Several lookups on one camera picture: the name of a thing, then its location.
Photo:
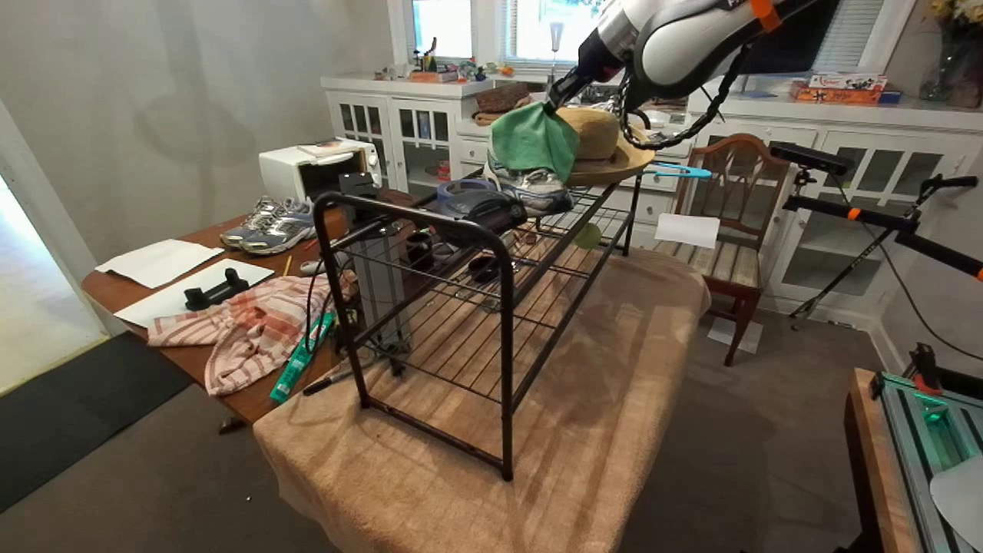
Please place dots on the straw hat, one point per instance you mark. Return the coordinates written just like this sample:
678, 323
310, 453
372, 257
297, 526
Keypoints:
610, 147

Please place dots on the grey white sneaker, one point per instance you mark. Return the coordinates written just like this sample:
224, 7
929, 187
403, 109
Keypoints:
534, 190

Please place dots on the white glass-door cabinet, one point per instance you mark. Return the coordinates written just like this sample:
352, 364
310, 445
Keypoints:
431, 126

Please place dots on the grey radiator heater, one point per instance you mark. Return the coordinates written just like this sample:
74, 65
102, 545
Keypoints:
375, 294

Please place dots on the dark flower vase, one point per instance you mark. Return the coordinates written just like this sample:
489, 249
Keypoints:
958, 62

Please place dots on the small dark cup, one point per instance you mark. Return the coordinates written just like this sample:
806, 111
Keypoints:
419, 249
484, 267

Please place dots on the white paper sheet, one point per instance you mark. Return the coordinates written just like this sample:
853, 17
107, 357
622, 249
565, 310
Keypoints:
158, 262
165, 302
685, 230

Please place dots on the black floor mat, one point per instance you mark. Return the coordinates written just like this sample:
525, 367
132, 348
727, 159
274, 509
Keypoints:
73, 411

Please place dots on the white printer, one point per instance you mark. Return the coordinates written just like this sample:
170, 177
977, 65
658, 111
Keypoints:
308, 164

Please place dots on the black flat screen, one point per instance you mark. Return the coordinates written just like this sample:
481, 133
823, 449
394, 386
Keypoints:
808, 50

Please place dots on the white round sheet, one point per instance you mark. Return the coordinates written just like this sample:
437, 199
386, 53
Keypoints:
962, 501

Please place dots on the black metal shoe rack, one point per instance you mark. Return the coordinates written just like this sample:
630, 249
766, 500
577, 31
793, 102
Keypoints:
508, 339

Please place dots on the pink striped shirt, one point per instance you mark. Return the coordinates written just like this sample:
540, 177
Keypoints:
256, 326

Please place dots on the dark blue cap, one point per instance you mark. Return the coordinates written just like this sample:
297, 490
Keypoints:
476, 210

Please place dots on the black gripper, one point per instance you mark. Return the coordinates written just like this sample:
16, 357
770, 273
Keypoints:
588, 65

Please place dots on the colourful flat box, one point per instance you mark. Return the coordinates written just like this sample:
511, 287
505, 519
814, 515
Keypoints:
841, 89

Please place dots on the brown wooden table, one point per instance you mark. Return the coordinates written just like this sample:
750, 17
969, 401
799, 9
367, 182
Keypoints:
113, 294

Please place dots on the dark brown hat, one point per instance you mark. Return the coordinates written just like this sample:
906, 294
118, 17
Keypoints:
502, 96

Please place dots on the green towel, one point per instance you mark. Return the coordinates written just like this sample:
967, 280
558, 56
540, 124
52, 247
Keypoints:
534, 140

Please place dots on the wooden bench with teal frame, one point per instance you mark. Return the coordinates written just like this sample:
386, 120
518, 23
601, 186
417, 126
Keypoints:
869, 463

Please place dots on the grey blue running sneaker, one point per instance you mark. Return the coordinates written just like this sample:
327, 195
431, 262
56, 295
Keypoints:
287, 235
250, 228

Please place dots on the brown wooden chair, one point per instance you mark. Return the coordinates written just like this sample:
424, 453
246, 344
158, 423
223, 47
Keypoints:
740, 195

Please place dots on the teal hand tool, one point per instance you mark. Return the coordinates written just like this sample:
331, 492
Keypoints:
297, 364

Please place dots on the black tripod with orange clips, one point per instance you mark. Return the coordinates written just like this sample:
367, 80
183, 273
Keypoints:
891, 220

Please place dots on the light blue brush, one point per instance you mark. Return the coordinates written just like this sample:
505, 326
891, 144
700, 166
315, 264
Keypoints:
680, 172

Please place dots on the black dumbbell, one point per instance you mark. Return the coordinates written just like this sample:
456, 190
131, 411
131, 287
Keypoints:
216, 289

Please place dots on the green cloth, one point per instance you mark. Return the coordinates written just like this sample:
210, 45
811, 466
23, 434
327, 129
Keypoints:
588, 239

